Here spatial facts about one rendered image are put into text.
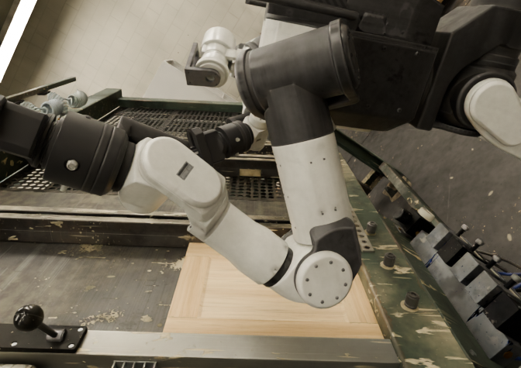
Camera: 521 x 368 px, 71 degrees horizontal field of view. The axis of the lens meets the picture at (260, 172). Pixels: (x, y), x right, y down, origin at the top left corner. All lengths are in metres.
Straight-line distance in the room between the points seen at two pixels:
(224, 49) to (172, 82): 3.92
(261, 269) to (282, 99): 0.23
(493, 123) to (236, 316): 0.60
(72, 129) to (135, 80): 5.74
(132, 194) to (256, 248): 0.17
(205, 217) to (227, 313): 0.35
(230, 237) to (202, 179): 0.09
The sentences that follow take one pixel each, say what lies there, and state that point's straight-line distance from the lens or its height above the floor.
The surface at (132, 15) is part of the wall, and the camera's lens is 6.17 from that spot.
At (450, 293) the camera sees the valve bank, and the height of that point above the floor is 0.74.
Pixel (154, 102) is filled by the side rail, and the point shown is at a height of 1.65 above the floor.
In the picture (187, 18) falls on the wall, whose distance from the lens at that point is 6.02.
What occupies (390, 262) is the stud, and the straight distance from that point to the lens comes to 0.89.
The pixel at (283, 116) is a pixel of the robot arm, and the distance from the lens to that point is 0.48.
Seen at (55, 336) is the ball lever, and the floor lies 1.40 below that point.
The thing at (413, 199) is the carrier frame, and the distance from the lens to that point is 2.17.
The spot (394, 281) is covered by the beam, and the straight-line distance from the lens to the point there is 0.87.
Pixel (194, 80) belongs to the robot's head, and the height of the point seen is 1.43.
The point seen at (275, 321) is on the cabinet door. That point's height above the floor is 1.06.
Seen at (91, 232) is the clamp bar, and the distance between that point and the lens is 1.03.
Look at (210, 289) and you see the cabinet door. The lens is 0.83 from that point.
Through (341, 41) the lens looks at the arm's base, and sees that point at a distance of 0.47.
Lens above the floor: 1.39
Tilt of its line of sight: 13 degrees down
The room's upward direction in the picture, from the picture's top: 59 degrees counter-clockwise
